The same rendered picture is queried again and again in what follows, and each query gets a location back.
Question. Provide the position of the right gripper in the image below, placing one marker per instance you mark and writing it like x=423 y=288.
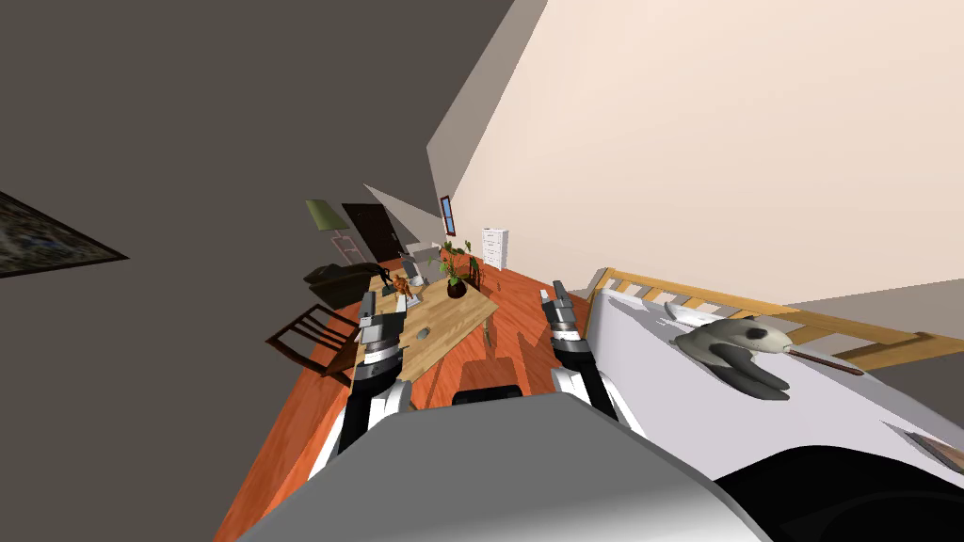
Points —
x=560 y=316

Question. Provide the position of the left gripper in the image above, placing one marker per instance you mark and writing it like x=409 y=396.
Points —
x=382 y=328

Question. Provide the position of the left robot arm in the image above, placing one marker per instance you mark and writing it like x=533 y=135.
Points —
x=376 y=363

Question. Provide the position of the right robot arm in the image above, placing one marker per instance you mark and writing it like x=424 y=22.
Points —
x=578 y=369

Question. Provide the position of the black armchair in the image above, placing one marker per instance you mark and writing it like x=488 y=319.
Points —
x=339 y=280

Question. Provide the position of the orange figurine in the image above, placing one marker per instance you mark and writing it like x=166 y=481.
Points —
x=401 y=286

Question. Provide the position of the dark wooden chair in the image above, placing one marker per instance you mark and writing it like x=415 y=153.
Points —
x=316 y=339

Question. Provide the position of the white dresser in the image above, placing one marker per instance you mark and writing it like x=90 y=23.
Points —
x=495 y=247

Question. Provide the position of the dark door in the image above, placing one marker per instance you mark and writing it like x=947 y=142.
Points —
x=373 y=229

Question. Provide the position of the light wooden table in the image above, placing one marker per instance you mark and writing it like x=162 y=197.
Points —
x=452 y=320

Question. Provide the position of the green plant in dark pot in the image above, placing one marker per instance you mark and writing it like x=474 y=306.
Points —
x=455 y=280

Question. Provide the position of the green floor lamp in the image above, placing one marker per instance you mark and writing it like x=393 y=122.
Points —
x=327 y=215

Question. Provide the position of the red framed window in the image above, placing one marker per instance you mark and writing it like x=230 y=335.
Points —
x=448 y=215

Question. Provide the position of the white pillow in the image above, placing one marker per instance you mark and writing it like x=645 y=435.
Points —
x=680 y=312

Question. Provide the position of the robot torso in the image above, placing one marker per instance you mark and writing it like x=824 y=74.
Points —
x=489 y=470

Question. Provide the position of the wooden bed with white mattress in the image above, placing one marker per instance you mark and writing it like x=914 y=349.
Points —
x=761 y=433

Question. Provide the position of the flat brown book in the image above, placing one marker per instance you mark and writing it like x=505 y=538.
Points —
x=941 y=450

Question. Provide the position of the dark framed wall picture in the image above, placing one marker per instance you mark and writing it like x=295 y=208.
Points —
x=45 y=241

